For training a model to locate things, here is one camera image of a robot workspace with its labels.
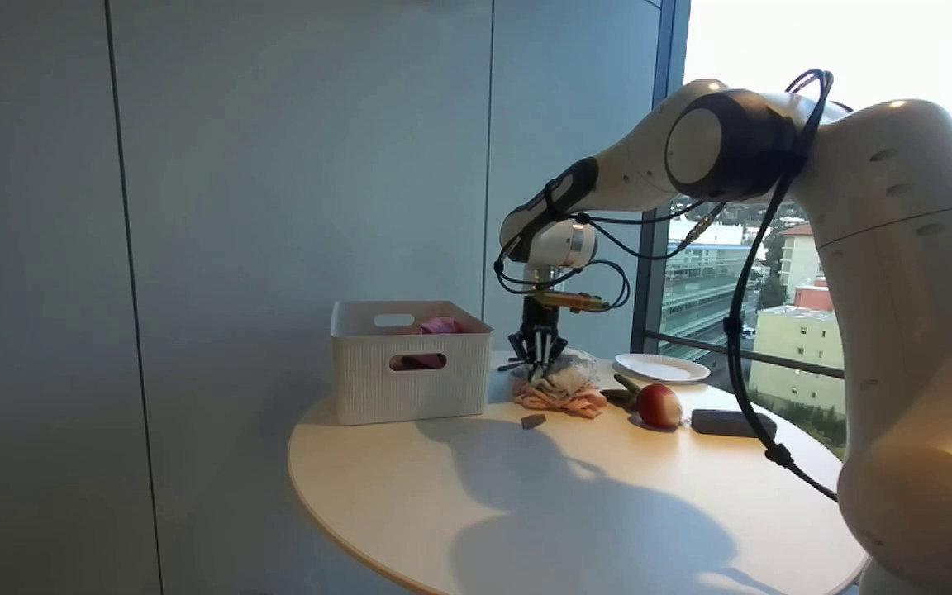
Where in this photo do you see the peach shirt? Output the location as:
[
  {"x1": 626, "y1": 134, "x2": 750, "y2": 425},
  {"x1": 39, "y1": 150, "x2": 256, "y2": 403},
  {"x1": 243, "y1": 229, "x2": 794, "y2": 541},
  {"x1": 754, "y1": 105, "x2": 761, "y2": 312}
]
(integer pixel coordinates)
[{"x1": 513, "y1": 377, "x2": 611, "y2": 422}]

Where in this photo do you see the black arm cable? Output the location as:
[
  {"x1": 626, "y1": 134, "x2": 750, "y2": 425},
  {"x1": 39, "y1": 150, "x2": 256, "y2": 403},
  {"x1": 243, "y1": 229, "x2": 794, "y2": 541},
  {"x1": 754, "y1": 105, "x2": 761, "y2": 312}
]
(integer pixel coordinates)
[{"x1": 720, "y1": 66, "x2": 839, "y2": 506}]

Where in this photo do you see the beige towel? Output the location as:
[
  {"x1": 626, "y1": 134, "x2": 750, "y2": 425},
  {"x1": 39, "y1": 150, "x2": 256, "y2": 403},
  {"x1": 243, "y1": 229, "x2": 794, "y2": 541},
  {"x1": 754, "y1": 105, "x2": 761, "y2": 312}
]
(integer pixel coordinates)
[{"x1": 544, "y1": 358, "x2": 601, "y2": 395}]

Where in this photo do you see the red apple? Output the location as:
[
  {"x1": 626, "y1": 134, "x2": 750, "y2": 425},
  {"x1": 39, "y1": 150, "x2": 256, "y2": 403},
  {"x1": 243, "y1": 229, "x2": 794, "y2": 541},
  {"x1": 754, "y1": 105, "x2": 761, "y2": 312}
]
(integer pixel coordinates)
[{"x1": 609, "y1": 369, "x2": 688, "y2": 432}]

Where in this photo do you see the dark window railing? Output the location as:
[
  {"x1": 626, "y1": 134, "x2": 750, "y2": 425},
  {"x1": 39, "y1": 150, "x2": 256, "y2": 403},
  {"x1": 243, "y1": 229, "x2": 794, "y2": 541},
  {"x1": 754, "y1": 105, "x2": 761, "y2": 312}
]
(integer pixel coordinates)
[{"x1": 652, "y1": 328, "x2": 867, "y2": 386}]

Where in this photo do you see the black rectangular block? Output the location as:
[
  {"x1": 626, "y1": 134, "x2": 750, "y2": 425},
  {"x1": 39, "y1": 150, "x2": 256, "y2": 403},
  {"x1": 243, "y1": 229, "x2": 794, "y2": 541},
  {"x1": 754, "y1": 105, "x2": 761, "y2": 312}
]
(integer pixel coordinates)
[{"x1": 688, "y1": 406, "x2": 782, "y2": 438}]

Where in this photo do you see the blue window frame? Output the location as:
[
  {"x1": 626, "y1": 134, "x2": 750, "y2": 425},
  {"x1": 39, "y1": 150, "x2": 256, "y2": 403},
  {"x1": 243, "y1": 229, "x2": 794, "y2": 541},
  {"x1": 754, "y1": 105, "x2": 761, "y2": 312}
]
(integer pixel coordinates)
[{"x1": 627, "y1": 0, "x2": 694, "y2": 358}]

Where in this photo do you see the white paper plate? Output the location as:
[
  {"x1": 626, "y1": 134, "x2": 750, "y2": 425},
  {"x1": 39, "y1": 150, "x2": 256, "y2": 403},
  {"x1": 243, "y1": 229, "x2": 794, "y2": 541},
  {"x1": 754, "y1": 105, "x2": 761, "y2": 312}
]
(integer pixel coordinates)
[{"x1": 611, "y1": 350, "x2": 713, "y2": 386}]

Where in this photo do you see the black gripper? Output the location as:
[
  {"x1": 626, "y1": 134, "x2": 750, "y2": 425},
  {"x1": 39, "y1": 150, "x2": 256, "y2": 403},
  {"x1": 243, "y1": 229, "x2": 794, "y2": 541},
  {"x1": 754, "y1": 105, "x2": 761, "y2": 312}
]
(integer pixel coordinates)
[{"x1": 506, "y1": 293, "x2": 569, "y2": 373}]

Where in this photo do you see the pink shirt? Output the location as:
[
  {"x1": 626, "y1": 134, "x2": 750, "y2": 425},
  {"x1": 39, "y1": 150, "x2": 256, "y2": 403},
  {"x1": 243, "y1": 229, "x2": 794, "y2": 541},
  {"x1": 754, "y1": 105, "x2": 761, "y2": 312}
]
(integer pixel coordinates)
[{"x1": 389, "y1": 313, "x2": 469, "y2": 373}]

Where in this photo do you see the white plastic bin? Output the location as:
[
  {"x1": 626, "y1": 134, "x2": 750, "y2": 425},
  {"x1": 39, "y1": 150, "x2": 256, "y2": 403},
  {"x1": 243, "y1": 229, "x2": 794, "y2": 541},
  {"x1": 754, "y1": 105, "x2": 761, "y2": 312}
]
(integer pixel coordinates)
[{"x1": 329, "y1": 299, "x2": 495, "y2": 425}]

